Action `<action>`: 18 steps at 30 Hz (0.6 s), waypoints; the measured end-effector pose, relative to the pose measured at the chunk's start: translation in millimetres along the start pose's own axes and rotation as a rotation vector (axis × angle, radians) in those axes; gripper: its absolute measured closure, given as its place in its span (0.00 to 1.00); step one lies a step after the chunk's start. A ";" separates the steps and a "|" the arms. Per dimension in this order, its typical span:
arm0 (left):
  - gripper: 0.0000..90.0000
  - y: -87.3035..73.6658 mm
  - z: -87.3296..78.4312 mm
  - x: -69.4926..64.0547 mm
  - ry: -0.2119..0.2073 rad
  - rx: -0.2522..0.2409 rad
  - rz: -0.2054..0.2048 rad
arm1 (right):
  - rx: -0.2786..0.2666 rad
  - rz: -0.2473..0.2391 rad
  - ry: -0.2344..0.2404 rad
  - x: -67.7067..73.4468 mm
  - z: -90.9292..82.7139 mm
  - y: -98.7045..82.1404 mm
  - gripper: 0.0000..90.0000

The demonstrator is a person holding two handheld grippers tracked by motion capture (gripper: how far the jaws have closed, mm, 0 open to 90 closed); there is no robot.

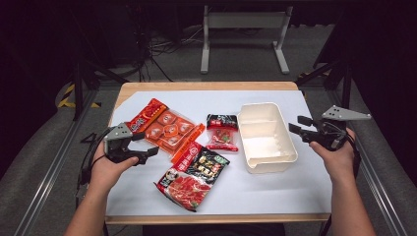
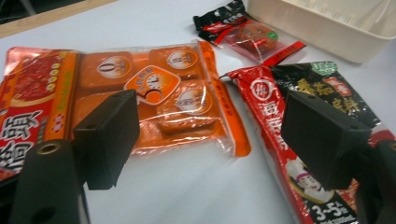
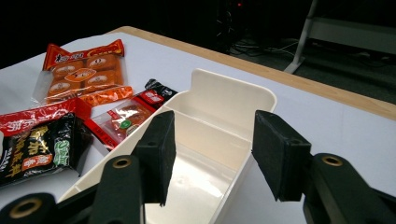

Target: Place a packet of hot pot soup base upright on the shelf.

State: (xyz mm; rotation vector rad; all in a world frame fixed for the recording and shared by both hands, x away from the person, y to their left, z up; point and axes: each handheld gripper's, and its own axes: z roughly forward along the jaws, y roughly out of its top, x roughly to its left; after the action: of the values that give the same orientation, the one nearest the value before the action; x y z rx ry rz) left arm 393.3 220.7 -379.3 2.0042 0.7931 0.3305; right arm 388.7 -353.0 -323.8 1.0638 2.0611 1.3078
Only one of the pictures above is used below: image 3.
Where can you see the orange snack packet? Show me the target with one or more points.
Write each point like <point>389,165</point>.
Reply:
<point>84,74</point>

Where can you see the small red snack packet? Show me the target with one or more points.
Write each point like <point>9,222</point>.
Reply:
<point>124,119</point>

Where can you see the white table sheet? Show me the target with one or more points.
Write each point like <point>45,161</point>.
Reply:
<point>327,130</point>

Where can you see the white plastic box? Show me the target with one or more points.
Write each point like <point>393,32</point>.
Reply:
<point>218,102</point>

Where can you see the black and red snack packet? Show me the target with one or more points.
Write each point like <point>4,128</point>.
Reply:
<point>37,149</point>

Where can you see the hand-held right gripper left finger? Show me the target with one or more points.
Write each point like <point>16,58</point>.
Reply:
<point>157,152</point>

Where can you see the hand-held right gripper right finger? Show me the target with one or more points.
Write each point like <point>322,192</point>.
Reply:
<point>277,152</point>

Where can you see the white metal stand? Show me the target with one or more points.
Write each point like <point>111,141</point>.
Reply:
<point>303,34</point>

